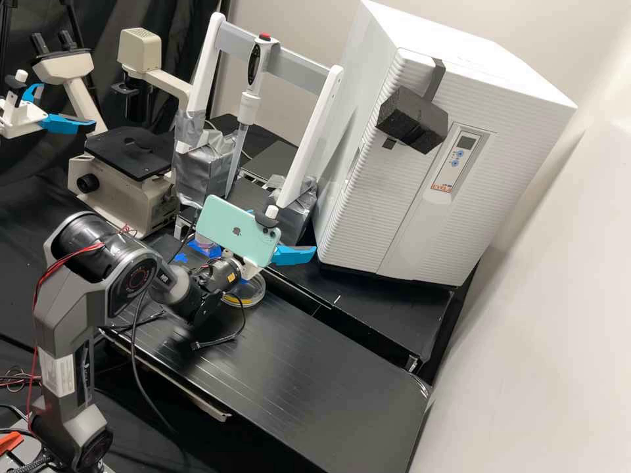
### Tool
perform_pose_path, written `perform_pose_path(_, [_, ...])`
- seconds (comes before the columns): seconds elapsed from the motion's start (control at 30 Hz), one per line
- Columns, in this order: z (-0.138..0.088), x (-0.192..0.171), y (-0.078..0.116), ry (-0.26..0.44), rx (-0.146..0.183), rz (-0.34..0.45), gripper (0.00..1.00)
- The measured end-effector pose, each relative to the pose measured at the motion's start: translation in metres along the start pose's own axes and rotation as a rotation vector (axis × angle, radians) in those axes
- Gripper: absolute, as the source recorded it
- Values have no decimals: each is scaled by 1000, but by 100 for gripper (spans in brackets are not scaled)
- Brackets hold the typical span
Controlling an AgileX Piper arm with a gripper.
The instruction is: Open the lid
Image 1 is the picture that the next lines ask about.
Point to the right wrist camera phone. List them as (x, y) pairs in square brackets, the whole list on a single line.
[(231, 226)]

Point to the cream microscope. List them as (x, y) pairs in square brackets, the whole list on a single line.
[(123, 187)]

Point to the petri dish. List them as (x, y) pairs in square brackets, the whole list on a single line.
[(250, 294)]

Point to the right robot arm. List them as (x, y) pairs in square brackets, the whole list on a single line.
[(74, 305)]

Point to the pipette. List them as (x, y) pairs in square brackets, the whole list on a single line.
[(256, 64)]

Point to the blue bottle holder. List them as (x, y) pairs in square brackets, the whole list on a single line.
[(209, 251)]

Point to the incubator door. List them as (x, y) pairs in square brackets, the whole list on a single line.
[(458, 162)]

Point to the white pipette stand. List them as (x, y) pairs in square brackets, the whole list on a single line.
[(315, 128)]

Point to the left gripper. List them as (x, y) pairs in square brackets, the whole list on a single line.
[(19, 123)]

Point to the left phone holder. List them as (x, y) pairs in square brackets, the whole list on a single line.
[(16, 91)]

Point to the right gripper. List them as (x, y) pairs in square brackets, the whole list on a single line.
[(250, 271)]

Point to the white incubator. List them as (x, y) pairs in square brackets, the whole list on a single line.
[(468, 44)]

